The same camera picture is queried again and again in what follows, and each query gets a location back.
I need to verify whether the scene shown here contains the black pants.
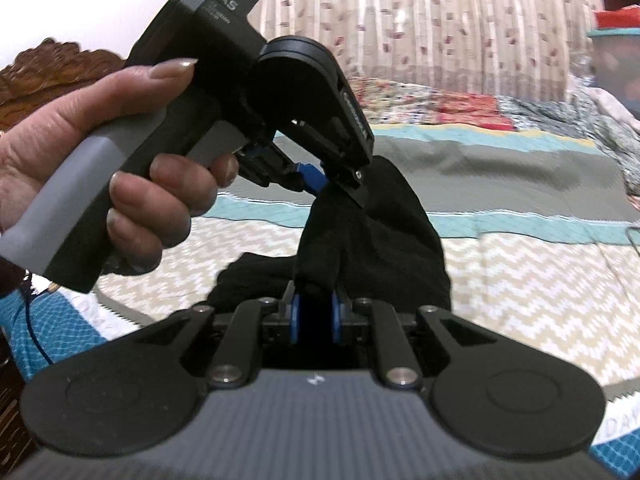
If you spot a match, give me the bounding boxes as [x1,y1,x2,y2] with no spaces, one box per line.
[207,155,453,317]

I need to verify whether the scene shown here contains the grey teal zigzag blanket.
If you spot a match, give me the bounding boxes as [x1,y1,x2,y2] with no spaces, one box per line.
[0,124,640,480]

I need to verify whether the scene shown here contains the person's left hand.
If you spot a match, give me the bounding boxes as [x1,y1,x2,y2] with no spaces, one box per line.
[0,57,241,276]

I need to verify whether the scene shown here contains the red patchwork quilt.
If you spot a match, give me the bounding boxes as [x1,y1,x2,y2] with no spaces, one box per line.
[344,76,640,198]

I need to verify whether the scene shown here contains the dark thin cable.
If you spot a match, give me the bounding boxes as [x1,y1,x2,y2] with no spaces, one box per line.
[12,272,60,368]

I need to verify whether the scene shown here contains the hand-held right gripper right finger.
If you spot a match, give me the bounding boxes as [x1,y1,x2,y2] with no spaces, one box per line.
[330,284,502,390]

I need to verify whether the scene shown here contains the clear tub teal rim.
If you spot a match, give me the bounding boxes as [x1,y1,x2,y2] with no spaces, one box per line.
[586,27,640,111]

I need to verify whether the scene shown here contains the carved wooden headboard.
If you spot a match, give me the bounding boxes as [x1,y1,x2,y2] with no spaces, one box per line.
[0,36,127,133]

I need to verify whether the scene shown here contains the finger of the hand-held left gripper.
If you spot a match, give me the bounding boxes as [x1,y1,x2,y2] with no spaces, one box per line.
[327,165,374,210]
[237,132,329,197]

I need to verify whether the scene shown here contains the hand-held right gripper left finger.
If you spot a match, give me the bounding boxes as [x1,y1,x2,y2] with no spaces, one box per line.
[132,281,302,390]

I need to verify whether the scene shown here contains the red cloth item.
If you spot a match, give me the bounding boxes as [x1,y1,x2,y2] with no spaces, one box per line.
[594,6,640,32]

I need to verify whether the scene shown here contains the beige patterned curtain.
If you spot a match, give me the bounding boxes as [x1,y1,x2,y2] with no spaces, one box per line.
[181,0,610,97]

